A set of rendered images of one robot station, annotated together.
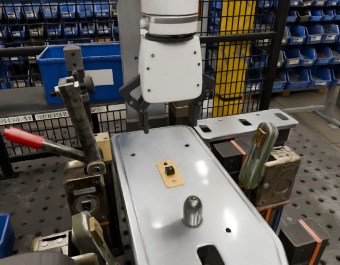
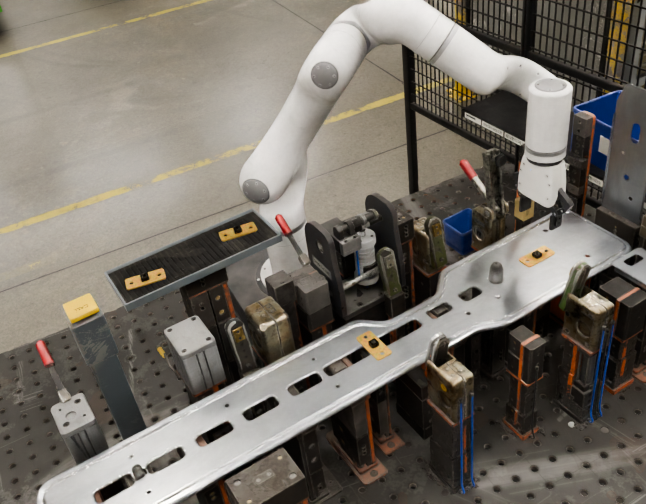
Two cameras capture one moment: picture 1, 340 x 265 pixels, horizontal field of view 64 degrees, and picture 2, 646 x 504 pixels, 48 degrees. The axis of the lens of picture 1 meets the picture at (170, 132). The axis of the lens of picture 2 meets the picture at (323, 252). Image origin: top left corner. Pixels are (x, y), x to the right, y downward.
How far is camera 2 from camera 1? 1.44 m
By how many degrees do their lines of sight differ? 65
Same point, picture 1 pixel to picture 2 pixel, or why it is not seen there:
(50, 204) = not seen: hidden behind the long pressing
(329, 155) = not seen: outside the picture
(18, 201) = not seen: hidden behind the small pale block
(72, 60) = (578, 126)
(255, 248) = (490, 310)
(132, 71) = (616, 162)
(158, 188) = (514, 256)
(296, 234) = (520, 333)
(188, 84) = (540, 194)
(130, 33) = (622, 128)
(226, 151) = (611, 287)
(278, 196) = (580, 337)
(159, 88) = (524, 185)
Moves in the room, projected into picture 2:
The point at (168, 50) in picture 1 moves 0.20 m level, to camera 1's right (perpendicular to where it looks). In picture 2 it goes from (531, 165) to (581, 215)
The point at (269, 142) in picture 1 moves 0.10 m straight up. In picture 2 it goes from (572, 275) to (576, 236)
